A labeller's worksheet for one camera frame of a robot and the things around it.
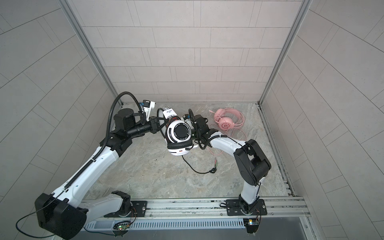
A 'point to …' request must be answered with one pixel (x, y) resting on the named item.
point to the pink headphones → (228, 118)
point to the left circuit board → (121, 226)
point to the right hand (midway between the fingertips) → (178, 136)
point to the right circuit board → (251, 224)
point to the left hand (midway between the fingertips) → (171, 120)
